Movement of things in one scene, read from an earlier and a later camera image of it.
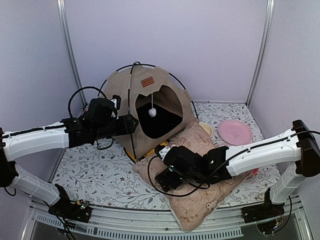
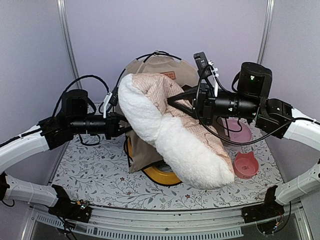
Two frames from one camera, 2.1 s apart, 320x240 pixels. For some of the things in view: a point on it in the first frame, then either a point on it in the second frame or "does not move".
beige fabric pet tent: x=158 y=102 to x=140 y=155
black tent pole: x=153 y=66 to x=146 y=57
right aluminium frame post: x=268 y=21 does not move
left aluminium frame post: x=62 y=12 does not move
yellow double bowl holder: x=151 y=152 to x=161 y=172
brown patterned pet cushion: x=196 y=206 to x=190 y=151
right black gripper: x=160 y=178 to x=186 y=106
